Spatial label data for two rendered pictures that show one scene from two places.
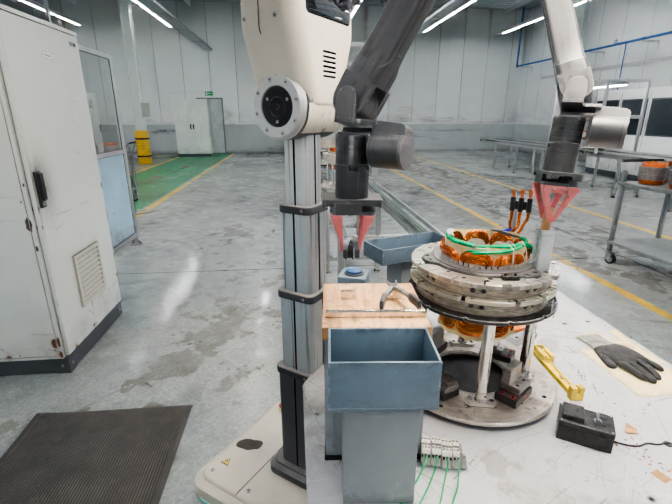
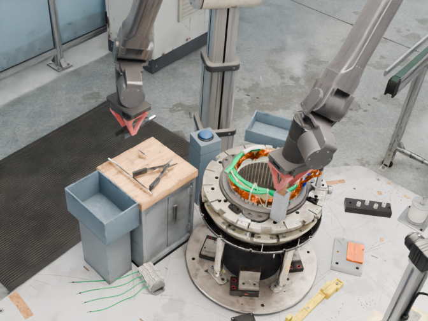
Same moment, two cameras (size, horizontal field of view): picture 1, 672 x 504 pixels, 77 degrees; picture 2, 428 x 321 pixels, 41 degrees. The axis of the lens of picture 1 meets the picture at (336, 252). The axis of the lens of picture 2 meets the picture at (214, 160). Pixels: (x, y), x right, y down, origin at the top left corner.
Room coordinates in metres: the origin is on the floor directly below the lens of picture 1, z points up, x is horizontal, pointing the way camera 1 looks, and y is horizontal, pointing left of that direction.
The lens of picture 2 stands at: (0.03, -0.95, 2.11)
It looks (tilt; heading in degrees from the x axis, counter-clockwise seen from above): 42 degrees down; 42
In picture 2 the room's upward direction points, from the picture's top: 5 degrees clockwise
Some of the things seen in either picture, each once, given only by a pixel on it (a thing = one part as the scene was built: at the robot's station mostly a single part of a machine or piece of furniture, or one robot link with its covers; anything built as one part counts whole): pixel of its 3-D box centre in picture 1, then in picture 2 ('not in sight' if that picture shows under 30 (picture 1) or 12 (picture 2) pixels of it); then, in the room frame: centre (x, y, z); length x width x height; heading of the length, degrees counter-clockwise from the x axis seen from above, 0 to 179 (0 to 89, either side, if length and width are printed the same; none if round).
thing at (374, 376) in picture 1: (378, 418); (104, 232); (0.59, -0.07, 0.92); 0.17 x 0.11 x 0.28; 91
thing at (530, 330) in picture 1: (529, 336); (286, 261); (0.90, -0.46, 0.91); 0.02 x 0.02 x 0.21
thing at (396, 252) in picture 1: (407, 285); (283, 165); (1.18, -0.21, 0.92); 0.25 x 0.11 x 0.28; 115
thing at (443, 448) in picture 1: (440, 451); (151, 276); (0.65, -0.20, 0.80); 0.10 x 0.05 x 0.04; 80
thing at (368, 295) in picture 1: (371, 308); (147, 171); (0.74, -0.07, 1.05); 0.20 x 0.19 x 0.02; 1
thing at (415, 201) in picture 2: not in sight; (418, 211); (1.44, -0.59, 0.82); 0.06 x 0.06 x 0.07
